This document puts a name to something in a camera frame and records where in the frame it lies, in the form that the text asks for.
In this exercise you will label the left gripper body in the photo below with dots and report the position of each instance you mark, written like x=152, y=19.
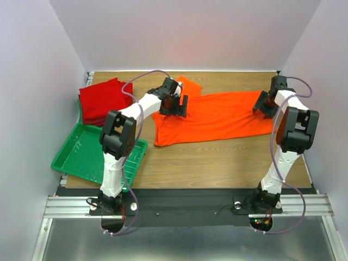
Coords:
x=174, y=107

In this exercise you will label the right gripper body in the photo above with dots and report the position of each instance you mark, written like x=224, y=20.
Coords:
x=261, y=107

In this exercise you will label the orange t shirt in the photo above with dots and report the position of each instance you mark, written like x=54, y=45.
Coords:
x=218, y=116

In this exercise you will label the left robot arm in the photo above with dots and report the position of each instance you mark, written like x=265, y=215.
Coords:
x=118, y=136

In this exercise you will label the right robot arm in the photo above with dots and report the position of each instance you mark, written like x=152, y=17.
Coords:
x=292, y=134

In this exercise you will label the folded dark red t shirt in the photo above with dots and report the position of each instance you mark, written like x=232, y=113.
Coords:
x=95, y=108

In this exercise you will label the green plastic tray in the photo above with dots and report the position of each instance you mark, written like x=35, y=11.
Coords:
x=81, y=155

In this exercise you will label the aluminium frame rail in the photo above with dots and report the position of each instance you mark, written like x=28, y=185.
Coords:
x=300, y=231

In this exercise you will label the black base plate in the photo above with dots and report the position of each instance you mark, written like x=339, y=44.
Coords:
x=163, y=207

